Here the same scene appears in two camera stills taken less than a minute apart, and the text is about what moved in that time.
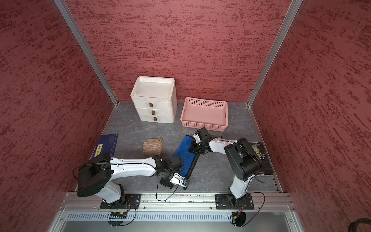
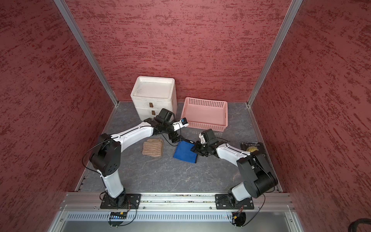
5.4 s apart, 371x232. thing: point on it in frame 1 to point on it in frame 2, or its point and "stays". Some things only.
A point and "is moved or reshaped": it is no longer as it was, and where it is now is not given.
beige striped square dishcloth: x=152 y=147 stays
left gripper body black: x=165 y=181 to x=171 y=136
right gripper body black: x=198 y=148 stays
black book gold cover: x=266 y=166 stays
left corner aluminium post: x=86 y=48 stays
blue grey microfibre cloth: x=187 y=158 is moved or reshaped
